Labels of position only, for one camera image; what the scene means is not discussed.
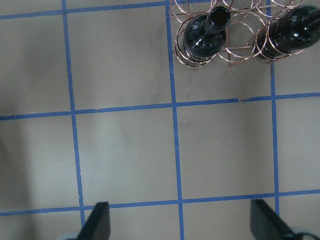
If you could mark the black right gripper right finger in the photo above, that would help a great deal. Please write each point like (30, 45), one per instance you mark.
(265, 224)

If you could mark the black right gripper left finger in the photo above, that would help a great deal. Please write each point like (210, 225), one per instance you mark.
(98, 224)

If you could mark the dark wine bottle rear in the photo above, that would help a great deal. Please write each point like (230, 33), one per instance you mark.
(294, 31)

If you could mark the dark wine bottle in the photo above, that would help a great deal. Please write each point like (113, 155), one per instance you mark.
(294, 31)
(205, 35)

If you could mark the dark wine bottle front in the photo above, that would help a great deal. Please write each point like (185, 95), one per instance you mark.
(205, 35)

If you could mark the copper wire bottle basket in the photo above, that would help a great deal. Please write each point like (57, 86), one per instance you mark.
(248, 34)

